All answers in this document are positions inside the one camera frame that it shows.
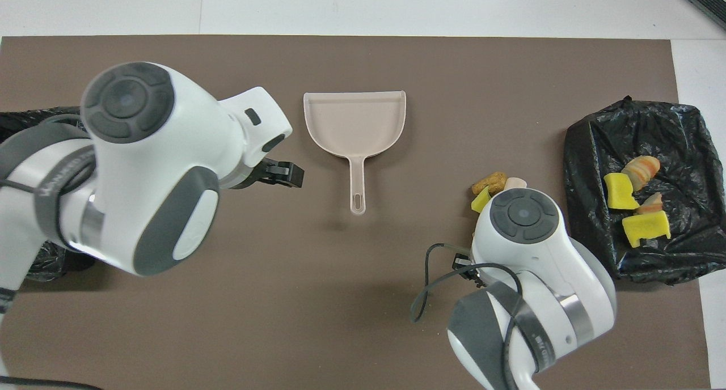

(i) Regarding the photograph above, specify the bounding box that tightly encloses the yellow sponge piece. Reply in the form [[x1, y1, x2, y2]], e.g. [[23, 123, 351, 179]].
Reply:
[[622, 210, 672, 248], [603, 172, 640, 211]]

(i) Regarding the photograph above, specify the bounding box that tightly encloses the beige plastic dustpan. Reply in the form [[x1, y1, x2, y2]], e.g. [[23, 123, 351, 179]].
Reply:
[[303, 91, 407, 215]]

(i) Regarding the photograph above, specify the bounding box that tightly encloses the brown bread nugget toy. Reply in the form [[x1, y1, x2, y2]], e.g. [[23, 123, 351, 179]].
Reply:
[[471, 171, 509, 197]]

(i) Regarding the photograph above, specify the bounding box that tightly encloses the brown table mat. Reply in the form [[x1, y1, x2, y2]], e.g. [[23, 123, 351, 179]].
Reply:
[[0, 36, 712, 390]]

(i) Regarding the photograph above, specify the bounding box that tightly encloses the small yellow sponge wedge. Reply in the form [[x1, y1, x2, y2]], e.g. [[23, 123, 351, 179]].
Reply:
[[471, 186, 492, 214]]

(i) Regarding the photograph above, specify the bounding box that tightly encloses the black bag-lined bin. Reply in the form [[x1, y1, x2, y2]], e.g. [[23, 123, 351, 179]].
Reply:
[[0, 105, 97, 283], [563, 95, 726, 286]]

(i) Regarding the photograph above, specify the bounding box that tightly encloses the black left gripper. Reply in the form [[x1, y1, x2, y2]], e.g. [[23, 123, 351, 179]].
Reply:
[[230, 160, 305, 190]]

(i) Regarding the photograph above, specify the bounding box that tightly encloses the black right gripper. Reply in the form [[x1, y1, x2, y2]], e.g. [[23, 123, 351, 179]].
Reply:
[[452, 253, 482, 273]]

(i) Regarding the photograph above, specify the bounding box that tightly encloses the striped orange croissant toy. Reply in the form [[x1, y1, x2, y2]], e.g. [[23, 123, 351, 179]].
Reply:
[[634, 193, 664, 215], [621, 155, 661, 191]]

